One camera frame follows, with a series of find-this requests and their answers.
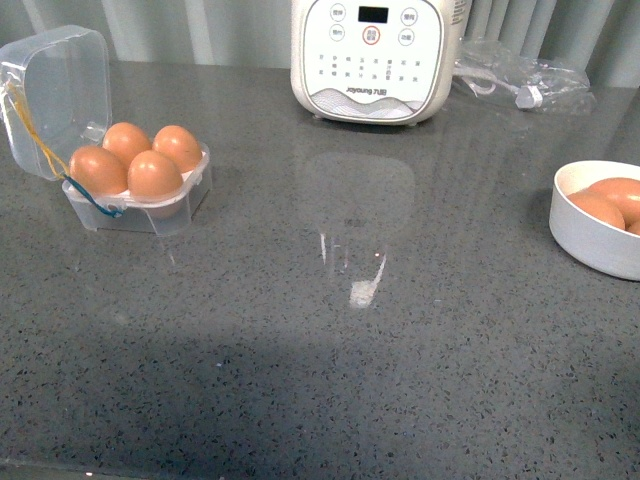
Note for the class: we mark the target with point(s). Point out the clear plastic egg box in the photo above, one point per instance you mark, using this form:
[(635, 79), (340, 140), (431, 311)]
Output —
[(56, 98)]

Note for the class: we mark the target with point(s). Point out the white Joyoung blender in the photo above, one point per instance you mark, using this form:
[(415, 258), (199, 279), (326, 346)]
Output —
[(373, 61)]

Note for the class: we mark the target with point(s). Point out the white round bowl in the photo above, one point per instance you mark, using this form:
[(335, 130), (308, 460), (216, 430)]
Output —
[(590, 241)]

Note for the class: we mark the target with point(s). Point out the yellow and blue rubber band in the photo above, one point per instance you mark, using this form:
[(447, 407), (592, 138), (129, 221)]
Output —
[(58, 167)]

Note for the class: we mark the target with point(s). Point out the clear plastic bag with cable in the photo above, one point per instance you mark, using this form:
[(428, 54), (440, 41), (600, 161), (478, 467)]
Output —
[(491, 72)]

